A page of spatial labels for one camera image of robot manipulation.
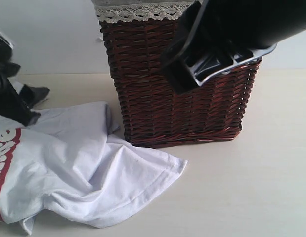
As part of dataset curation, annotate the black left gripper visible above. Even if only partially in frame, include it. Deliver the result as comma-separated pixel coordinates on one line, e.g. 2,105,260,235
0,32,50,126

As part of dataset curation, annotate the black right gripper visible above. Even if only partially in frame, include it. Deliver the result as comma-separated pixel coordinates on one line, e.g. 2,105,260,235
161,0,277,94

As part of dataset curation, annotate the white t-shirt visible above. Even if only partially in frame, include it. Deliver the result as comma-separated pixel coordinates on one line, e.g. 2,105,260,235
0,101,187,234

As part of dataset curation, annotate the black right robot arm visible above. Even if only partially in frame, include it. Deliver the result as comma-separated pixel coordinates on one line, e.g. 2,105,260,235
161,0,306,94

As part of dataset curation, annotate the dark brown wicker basket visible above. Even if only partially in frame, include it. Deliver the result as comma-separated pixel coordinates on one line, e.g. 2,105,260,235
100,19,260,148

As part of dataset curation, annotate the white lace crochet cloth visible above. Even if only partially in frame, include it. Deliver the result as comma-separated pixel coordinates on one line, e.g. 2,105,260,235
92,0,194,23

